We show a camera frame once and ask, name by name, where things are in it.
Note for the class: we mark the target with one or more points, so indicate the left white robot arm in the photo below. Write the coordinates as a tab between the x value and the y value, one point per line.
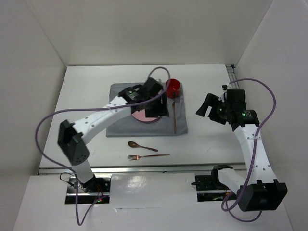
74	137

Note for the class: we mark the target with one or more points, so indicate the grey cloth placemat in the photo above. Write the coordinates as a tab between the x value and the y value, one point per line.
130	127

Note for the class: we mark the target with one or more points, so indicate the aluminium rail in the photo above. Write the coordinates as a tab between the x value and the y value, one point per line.
145	169
246	136

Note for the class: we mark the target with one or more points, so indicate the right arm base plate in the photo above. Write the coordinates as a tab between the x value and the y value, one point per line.
209	183

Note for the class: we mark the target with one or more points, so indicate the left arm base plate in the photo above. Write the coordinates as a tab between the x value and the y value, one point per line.
101	186

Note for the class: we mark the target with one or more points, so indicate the front aluminium rail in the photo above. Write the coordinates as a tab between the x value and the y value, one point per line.
145	169

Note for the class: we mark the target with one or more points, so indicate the copper spoon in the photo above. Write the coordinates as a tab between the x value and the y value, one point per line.
133	144

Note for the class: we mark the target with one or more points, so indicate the copper knife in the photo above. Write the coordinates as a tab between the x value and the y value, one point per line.
174	117

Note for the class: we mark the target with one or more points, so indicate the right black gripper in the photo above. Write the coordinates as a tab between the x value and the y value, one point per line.
210	100

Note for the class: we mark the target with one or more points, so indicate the red mug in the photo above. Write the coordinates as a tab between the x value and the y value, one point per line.
173	88

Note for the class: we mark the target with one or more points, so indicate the right aluminium rail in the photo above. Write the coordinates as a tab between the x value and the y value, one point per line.
246	136

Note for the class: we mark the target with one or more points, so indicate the pink plate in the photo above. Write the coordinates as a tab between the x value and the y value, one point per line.
141	117

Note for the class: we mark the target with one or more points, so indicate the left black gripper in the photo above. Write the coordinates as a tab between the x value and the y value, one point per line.
160	109

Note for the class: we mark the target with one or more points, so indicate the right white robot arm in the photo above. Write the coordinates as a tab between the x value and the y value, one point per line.
260	190

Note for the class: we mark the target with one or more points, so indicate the copper fork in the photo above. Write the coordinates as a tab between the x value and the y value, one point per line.
138	157

